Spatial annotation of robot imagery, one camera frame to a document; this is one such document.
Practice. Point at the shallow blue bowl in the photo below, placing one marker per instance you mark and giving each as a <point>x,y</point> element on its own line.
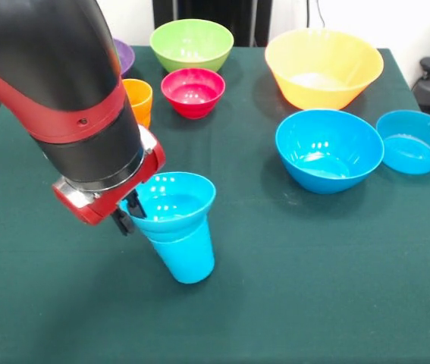
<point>412,151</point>

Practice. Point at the dark green tablecloth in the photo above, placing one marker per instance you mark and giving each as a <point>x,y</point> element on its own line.
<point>275,284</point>

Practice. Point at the orange cup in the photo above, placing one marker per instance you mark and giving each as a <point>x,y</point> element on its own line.
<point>140,100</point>

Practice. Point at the purple bowl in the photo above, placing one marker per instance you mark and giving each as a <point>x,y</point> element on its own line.
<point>125,57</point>

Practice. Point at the large blue bowl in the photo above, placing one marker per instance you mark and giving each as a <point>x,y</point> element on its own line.
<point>328,159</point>

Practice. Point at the large yellow bowl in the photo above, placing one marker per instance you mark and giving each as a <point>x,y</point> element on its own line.
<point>313,64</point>

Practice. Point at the green bowl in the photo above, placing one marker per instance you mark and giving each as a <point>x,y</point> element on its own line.
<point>192,49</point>

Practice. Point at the blue cup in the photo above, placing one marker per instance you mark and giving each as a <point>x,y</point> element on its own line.
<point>192,261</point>

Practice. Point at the pink red bowl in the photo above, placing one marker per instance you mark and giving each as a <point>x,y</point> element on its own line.
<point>193,95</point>

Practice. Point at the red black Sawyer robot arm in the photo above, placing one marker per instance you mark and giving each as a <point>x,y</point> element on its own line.
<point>48,76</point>

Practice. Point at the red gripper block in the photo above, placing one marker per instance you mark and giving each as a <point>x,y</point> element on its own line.
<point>101,206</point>

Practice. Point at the small ribbed teal bowl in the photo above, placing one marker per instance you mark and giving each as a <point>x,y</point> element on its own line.
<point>184,197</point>

